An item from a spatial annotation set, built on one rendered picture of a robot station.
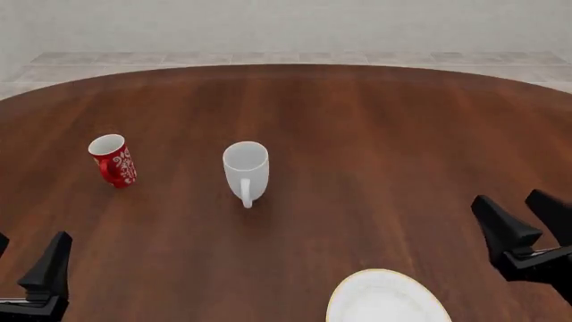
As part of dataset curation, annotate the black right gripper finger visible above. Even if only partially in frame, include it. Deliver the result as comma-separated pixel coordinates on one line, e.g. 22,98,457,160
524,188,572,248
470,194,544,269

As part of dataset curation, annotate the white mug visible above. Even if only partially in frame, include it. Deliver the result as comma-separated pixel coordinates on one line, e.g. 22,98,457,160
222,140,271,209

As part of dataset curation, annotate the white plate with gold rim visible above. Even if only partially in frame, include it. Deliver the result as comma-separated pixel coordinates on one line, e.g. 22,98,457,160
325,268,452,322

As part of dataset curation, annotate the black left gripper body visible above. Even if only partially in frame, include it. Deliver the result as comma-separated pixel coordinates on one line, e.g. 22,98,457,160
0,294,69,322

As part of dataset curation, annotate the red patterned mug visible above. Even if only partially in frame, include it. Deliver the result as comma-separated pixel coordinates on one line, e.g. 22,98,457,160
87,133,139,190

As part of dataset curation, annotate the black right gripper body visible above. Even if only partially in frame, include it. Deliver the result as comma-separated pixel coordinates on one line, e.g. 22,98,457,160
495,243,572,322

